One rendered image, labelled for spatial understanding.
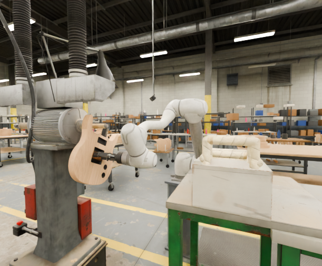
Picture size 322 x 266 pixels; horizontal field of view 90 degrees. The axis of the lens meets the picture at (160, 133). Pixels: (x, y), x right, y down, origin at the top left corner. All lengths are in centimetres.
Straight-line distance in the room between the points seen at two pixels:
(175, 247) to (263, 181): 46
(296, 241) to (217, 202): 25
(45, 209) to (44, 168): 30
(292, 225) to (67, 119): 121
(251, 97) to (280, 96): 157
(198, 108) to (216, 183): 67
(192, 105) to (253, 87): 1103
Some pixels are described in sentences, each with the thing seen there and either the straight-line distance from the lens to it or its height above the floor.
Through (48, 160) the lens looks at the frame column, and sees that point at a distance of 137.
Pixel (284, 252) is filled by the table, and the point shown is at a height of 81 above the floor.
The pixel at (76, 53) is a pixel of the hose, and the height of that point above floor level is 168.
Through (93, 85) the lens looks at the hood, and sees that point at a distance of 98.
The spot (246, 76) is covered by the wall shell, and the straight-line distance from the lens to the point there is 1230.
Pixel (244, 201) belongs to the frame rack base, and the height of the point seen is 98.
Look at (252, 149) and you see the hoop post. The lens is 66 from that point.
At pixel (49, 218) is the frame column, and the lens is 152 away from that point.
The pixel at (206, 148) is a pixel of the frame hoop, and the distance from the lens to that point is 66.
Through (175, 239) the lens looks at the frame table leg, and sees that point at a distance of 84.
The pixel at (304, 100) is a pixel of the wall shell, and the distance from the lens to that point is 1267.
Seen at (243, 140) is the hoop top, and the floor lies 120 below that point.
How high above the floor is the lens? 126
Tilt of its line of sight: 3 degrees down
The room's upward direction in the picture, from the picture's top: straight up
